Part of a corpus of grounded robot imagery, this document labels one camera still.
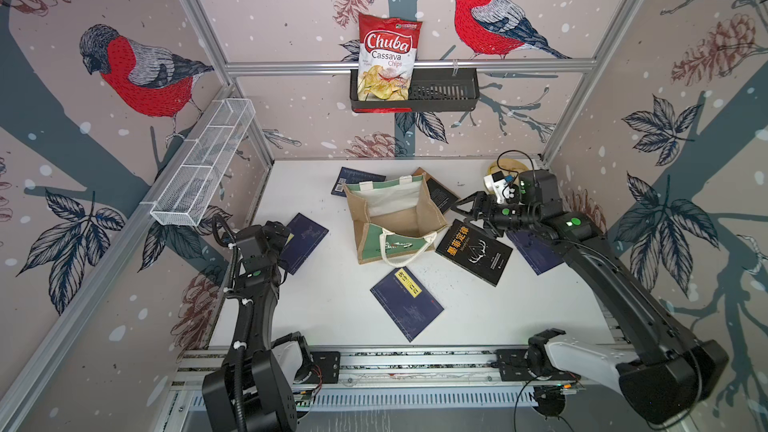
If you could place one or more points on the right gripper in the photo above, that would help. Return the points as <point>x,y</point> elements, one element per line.
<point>480,200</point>

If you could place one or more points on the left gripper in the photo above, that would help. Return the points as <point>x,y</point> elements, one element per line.
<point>276,239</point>

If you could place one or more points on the black book with gold title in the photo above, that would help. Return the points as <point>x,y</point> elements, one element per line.
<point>470,248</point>

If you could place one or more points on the jute and green canvas bag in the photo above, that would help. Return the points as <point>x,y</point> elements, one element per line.
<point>394,221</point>

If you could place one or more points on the blue book yellow label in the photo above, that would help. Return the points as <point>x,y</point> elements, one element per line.
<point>410,306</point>
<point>537,253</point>

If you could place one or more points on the blue book with barcode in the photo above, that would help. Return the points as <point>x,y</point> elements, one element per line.
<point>353,176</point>

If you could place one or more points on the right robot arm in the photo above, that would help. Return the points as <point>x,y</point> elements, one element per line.
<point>670,370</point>

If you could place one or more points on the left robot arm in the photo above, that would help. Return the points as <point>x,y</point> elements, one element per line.
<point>249,391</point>

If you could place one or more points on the red Chuba cassava chips bag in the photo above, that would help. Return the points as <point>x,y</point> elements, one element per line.
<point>386,61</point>

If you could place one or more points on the brown and black book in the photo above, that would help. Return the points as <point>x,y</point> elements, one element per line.
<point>443,197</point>

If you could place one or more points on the yellow bowl with buns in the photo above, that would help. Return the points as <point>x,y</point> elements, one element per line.
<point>507,166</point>

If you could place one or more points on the white wire mesh shelf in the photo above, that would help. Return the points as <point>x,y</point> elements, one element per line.
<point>190,191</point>

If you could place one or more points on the black wire basket shelf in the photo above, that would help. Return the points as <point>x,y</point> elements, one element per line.
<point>431,90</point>

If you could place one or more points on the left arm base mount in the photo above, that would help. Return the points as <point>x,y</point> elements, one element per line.
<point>325,367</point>

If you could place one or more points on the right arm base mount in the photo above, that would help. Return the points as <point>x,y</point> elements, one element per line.
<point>514,365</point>

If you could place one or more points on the circuit board with wires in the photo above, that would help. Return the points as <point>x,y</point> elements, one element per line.
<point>304,400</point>

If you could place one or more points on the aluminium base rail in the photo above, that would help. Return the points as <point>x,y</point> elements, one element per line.
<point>381,378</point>

